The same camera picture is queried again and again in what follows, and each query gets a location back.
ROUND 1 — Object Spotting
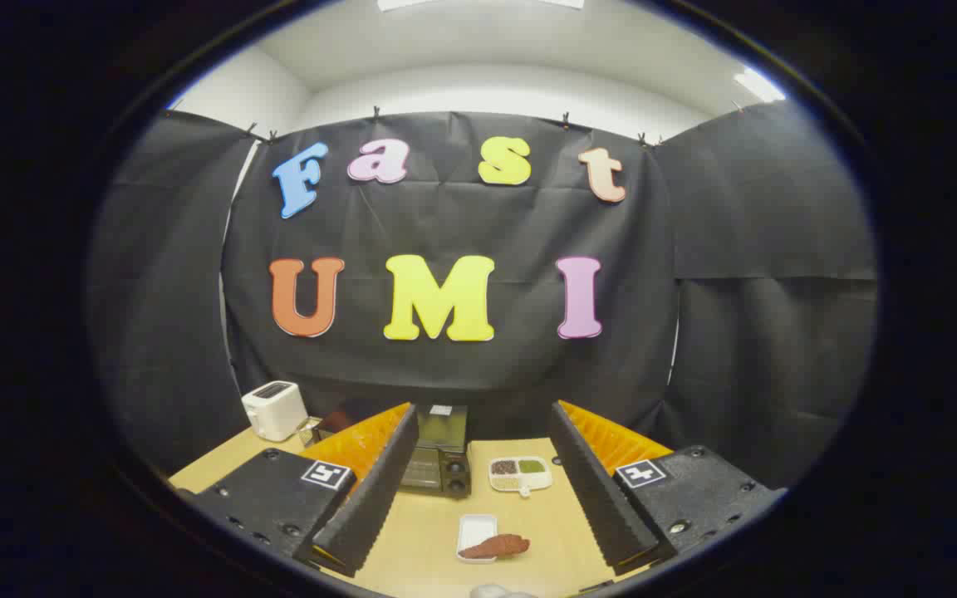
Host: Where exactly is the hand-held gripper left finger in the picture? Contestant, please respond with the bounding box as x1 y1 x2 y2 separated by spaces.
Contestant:
188 402 420 578

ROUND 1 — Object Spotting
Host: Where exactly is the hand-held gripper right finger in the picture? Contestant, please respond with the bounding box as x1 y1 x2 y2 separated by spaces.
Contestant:
548 400 787 576

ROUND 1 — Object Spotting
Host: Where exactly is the black toaster oven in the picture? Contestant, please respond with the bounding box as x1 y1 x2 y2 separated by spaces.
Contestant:
400 404 473 499

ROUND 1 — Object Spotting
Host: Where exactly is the red raw steak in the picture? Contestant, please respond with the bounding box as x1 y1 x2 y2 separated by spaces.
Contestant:
459 534 531 560

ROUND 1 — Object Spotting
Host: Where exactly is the white bread toaster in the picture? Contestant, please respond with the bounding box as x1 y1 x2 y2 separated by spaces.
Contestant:
241 381 309 443

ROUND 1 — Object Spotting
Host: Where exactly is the white divided seasoning dish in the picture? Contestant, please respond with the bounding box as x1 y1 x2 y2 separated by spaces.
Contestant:
488 455 553 498

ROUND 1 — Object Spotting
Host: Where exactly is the white rectangular tray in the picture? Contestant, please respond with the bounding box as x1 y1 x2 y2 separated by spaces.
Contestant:
456 514 498 564

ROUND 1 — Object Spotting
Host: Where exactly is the ceiling light panel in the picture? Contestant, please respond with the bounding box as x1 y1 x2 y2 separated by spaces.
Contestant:
734 66 787 103

